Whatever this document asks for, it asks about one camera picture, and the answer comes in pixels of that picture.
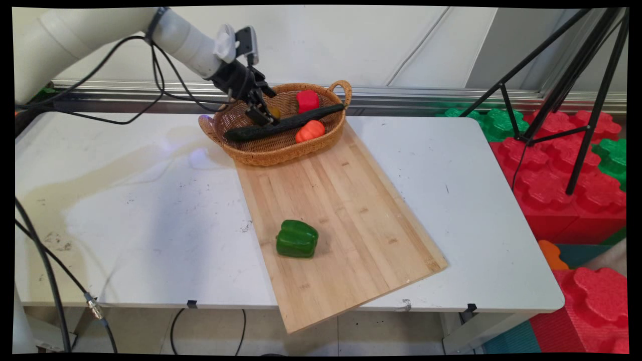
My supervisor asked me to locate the small green foam piece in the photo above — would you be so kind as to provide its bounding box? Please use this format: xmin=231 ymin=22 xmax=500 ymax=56
xmin=599 ymin=226 xmax=627 ymax=246

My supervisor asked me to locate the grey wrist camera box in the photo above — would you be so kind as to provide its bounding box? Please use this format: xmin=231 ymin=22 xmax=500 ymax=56
xmin=234 ymin=26 xmax=260 ymax=67

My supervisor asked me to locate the black cable strap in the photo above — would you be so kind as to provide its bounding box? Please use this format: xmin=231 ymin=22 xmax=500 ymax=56
xmin=144 ymin=7 xmax=170 ymax=44

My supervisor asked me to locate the black tripod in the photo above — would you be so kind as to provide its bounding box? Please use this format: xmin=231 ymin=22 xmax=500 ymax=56
xmin=459 ymin=8 xmax=630 ymax=196

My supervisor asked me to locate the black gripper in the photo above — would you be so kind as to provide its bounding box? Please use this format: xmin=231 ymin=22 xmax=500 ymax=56
xmin=207 ymin=59 xmax=281 ymax=127

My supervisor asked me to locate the orange toy bell pepper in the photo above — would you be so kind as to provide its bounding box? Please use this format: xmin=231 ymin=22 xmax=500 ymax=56
xmin=295 ymin=120 xmax=327 ymax=144

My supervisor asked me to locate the aluminium wall rail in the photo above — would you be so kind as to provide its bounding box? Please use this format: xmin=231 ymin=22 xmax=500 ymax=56
xmin=50 ymin=79 xmax=627 ymax=117

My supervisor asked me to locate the white table leg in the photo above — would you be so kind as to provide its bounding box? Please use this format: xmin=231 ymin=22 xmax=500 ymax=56
xmin=440 ymin=311 xmax=533 ymax=354

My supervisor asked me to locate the wooden cutting board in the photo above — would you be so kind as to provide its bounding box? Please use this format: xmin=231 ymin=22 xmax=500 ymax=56
xmin=235 ymin=120 xmax=448 ymax=334

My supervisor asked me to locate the green toy bell pepper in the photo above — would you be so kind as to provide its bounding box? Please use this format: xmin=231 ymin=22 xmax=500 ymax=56
xmin=276 ymin=220 xmax=319 ymax=259

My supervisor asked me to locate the orange foam piece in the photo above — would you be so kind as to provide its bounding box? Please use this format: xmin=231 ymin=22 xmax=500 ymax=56
xmin=538 ymin=240 xmax=570 ymax=271

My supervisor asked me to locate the thick black cable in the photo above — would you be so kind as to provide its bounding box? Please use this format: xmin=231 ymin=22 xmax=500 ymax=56
xmin=14 ymin=200 xmax=72 ymax=353

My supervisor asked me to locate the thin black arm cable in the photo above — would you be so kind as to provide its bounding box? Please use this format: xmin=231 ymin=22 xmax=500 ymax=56
xmin=14 ymin=35 xmax=148 ymax=111
xmin=28 ymin=43 xmax=166 ymax=125
xmin=150 ymin=43 xmax=237 ymax=113

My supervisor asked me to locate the black cable with metal connector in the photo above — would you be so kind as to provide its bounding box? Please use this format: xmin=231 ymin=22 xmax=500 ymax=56
xmin=14 ymin=218 xmax=119 ymax=354

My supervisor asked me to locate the dark green toy cucumber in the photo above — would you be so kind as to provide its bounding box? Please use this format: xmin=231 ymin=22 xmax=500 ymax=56
xmin=224 ymin=104 xmax=347 ymax=142

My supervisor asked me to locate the woven wicker basket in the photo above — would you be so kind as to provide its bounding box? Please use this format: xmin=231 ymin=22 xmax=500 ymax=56
xmin=199 ymin=80 xmax=353 ymax=167

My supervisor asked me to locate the black cable under table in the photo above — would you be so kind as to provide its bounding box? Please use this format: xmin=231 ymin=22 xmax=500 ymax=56
xmin=170 ymin=308 xmax=247 ymax=356

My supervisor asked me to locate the teal foam mat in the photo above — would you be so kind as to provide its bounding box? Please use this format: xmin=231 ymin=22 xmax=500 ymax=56
xmin=556 ymin=243 xmax=612 ymax=270
xmin=481 ymin=320 xmax=542 ymax=354

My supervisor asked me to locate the green foam block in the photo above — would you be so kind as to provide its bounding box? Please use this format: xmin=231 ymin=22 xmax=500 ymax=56
xmin=435 ymin=107 xmax=526 ymax=143
xmin=591 ymin=138 xmax=627 ymax=192

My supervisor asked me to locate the large red foam block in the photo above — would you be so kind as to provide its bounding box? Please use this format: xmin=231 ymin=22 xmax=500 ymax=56
xmin=489 ymin=136 xmax=627 ymax=245

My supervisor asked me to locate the red toy bell pepper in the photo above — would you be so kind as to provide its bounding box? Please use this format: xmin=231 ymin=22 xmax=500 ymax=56
xmin=296 ymin=90 xmax=320 ymax=115

